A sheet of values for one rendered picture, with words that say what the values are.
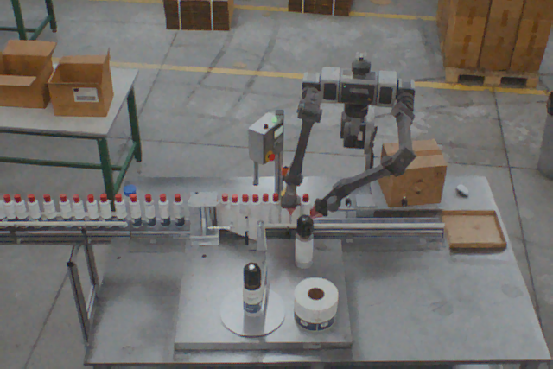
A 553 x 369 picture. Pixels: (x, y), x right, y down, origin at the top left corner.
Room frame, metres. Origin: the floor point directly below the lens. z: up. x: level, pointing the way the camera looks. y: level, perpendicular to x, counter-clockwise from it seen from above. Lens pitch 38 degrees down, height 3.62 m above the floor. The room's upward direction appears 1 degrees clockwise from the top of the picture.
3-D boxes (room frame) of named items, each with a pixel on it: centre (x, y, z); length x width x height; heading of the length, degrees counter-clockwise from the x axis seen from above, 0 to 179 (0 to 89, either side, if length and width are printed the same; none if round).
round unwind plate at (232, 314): (2.39, 0.15, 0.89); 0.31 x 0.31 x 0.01
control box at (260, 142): (3.08, 0.10, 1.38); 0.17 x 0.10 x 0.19; 147
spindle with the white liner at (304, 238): (2.72, -0.09, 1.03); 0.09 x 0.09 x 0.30
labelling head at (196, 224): (2.89, 0.41, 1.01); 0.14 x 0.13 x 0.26; 92
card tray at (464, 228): (3.03, -1.00, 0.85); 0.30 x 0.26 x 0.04; 92
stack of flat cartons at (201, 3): (7.04, 0.90, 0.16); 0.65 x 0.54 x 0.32; 89
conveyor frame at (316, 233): (3.00, -0.01, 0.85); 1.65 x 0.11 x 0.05; 92
